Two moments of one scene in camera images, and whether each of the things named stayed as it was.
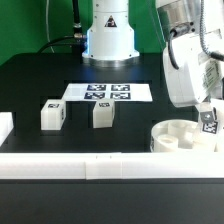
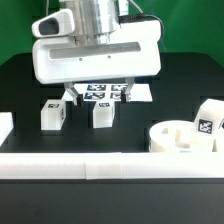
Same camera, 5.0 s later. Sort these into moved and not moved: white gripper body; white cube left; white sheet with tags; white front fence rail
Moved: white gripper body
Not moved: white cube left; white front fence rail; white sheet with tags
